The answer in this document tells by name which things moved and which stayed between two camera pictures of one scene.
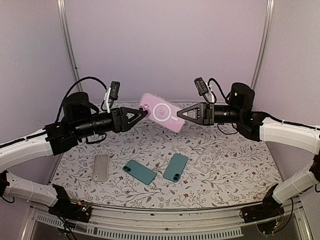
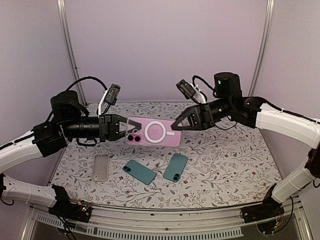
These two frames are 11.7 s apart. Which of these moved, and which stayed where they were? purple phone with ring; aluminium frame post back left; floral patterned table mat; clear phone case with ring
Moved: purple phone with ring
Stayed: clear phone case with ring; aluminium frame post back left; floral patterned table mat
